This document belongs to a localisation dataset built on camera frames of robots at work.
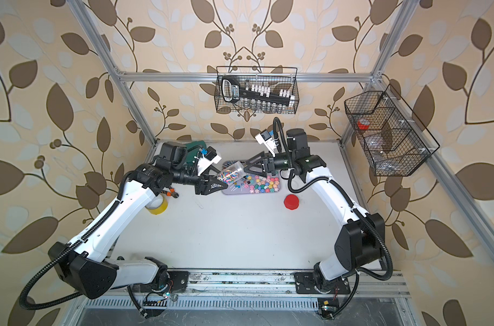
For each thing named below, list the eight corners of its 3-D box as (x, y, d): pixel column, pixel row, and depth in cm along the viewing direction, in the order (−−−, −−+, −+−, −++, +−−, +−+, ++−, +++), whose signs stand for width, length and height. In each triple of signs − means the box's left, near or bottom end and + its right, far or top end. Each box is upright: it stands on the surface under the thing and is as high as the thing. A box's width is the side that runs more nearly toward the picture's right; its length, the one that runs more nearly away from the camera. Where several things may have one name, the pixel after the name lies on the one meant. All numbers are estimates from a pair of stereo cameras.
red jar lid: (284, 210, 95) (285, 207, 93) (283, 197, 100) (283, 193, 97) (298, 210, 95) (299, 207, 93) (296, 197, 100) (297, 193, 97)
